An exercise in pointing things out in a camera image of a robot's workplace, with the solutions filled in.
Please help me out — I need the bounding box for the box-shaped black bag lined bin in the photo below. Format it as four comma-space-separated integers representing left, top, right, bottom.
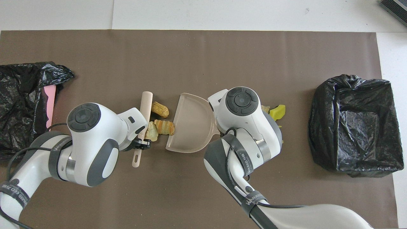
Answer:
308, 74, 405, 178

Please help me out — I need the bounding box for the striped orange toy croissant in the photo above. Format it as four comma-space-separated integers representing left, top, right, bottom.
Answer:
154, 119, 175, 136

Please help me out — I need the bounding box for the beige hand brush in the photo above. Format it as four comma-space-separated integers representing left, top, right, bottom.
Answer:
132, 91, 153, 168

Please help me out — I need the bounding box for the curved yellow sponge piece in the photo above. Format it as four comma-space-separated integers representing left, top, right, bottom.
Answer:
269, 104, 286, 121

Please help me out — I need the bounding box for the pink plastic bin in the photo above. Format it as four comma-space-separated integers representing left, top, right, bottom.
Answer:
42, 85, 57, 131

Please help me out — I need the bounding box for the crumpled black trash bag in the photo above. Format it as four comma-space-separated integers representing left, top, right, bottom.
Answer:
0, 61, 75, 161

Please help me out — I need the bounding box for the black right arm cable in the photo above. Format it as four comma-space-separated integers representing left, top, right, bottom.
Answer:
225, 127, 307, 209

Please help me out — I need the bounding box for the brown toy bread bun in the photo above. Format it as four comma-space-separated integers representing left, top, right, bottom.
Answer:
151, 101, 169, 118

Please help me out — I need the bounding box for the dark ribbed grille object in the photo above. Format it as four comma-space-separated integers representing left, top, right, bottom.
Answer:
380, 0, 407, 26

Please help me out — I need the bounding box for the pale pink plastic dustpan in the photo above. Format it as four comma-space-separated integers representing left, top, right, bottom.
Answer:
165, 93, 220, 153

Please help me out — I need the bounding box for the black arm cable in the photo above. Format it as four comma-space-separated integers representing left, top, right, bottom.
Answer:
225, 127, 307, 209
0, 122, 69, 229

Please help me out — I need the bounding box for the brown paper table mat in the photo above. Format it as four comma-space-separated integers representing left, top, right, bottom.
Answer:
0, 30, 399, 229

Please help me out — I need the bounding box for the pale tan toy bread piece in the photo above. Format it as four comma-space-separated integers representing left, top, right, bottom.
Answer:
145, 122, 159, 142

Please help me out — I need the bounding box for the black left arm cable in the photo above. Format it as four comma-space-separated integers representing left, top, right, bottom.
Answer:
0, 122, 69, 229

